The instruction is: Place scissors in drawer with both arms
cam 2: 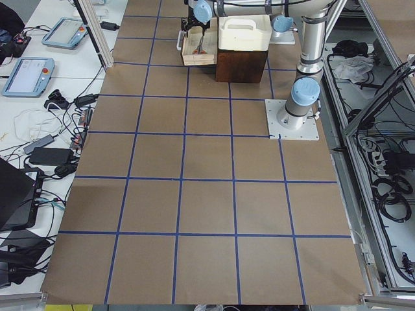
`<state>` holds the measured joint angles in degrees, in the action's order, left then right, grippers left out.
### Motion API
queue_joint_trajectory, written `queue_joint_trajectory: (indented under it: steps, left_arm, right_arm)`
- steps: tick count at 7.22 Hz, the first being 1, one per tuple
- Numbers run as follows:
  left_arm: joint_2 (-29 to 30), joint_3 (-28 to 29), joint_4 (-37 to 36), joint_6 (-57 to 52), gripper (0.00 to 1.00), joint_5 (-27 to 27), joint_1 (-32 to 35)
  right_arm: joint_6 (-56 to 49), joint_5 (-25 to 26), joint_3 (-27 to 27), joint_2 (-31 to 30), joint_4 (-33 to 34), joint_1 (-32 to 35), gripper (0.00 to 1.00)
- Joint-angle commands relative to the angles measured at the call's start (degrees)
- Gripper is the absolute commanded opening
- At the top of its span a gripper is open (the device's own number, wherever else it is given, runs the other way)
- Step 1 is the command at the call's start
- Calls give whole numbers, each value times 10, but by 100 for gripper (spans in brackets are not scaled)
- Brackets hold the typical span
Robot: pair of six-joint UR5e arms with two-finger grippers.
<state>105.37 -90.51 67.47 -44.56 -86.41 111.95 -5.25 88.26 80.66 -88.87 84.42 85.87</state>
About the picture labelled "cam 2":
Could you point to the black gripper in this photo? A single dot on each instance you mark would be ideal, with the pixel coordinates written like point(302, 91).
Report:
point(201, 27)

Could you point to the white drawer handle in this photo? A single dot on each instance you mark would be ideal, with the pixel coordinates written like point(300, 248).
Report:
point(179, 41)

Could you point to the light wooden drawer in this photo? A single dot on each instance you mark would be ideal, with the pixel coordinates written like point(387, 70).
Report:
point(209, 45)

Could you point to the grey orange scissors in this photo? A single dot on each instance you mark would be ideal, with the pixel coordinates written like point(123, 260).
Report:
point(199, 48)

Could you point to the brown wooden drawer cabinet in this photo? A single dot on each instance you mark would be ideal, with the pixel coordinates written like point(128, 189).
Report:
point(240, 66)

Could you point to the white plastic tray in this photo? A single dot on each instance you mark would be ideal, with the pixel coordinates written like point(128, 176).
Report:
point(244, 33)

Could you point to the black power adapter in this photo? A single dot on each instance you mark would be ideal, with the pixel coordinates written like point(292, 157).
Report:
point(109, 26)

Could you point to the far blue teach pendant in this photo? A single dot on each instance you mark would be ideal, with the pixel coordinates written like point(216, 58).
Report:
point(66, 34)

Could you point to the blue teach pendant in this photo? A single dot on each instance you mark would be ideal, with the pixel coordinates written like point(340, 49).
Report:
point(29, 77)
point(66, 34)

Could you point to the near blue teach pendant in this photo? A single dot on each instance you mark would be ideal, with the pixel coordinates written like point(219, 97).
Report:
point(29, 77)

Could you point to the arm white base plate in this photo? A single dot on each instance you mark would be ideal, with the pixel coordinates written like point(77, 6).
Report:
point(282, 38)
point(282, 125)

